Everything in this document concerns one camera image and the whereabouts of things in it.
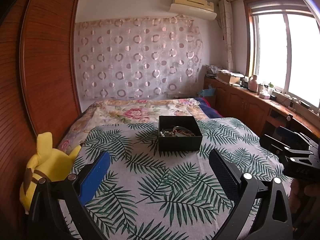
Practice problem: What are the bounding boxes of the person's right hand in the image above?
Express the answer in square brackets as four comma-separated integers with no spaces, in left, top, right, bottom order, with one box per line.
[289,179,320,209]

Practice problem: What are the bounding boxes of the wooden cabinet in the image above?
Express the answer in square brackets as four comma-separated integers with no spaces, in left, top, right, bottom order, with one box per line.
[203,76,320,142]

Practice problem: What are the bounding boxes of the silver bangle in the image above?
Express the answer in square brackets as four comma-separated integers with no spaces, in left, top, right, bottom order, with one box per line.
[171,124,186,137]

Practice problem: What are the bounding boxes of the pink kettle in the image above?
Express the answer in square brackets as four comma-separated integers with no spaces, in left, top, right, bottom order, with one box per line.
[247,74,259,93]

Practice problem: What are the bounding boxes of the patterned window curtain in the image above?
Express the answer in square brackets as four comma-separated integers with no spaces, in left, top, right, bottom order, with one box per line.
[218,0,236,72]

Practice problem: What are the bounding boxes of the black jewelry box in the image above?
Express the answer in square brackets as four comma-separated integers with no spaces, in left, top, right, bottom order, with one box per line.
[158,115,203,152]

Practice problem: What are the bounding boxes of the floral quilt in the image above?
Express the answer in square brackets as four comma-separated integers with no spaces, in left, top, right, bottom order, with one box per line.
[57,97,208,153]

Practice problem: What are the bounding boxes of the circle pattern curtain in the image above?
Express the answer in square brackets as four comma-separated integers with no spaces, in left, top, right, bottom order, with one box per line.
[74,16,204,101]

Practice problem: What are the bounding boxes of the wall air conditioner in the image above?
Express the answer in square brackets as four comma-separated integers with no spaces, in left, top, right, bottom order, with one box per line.
[168,0,218,21]

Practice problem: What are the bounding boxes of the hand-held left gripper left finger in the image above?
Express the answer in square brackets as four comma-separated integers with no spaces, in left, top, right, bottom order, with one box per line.
[26,151,111,240]

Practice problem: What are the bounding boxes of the white pearl necklace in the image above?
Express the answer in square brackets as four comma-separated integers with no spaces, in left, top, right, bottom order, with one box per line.
[159,128,176,138]

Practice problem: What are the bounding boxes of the patterned paper pile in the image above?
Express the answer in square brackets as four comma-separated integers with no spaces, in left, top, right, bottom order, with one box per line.
[205,64,222,77]

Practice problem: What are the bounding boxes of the brown bead bracelet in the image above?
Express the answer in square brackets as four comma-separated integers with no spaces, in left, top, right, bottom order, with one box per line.
[174,128,197,137]

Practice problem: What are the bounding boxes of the grey roller blind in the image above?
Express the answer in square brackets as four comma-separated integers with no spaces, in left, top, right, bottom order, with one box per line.
[248,0,314,17]

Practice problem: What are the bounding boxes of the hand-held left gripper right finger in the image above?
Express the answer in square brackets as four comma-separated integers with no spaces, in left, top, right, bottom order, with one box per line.
[208,149,293,240]

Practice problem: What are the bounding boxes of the yellow plush toy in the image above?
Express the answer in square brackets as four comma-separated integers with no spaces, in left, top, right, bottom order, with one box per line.
[19,131,82,215]

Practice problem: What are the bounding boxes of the navy blue blanket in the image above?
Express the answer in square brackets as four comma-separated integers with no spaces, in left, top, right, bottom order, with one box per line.
[193,97,225,119]

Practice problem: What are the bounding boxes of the window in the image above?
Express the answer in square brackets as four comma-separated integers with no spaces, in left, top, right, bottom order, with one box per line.
[243,0,320,112]

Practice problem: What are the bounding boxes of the wooden wardrobe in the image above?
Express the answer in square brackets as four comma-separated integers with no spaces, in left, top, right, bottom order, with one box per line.
[0,0,82,240]

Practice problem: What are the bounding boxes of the leaf print blanket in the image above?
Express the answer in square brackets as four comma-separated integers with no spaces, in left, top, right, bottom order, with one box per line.
[57,117,293,240]

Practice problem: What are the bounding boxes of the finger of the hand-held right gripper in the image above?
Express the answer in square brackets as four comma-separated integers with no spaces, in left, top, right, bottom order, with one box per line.
[276,126,307,146]
[259,134,304,158]

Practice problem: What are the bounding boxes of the blue plastic bag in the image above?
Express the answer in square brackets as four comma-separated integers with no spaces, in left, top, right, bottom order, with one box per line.
[199,84,216,98]

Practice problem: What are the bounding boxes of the cardboard box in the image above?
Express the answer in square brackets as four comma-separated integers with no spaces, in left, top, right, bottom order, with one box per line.
[216,70,245,85]

